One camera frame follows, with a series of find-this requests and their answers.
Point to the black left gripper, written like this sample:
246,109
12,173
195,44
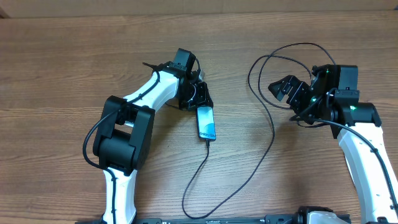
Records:
203,98

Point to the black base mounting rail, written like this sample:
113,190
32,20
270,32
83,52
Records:
267,219

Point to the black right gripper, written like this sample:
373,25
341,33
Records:
298,89

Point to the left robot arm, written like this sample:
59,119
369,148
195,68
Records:
124,133

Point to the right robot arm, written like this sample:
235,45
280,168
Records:
332,98

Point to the Samsung Galaxy smartphone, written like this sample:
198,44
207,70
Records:
206,123

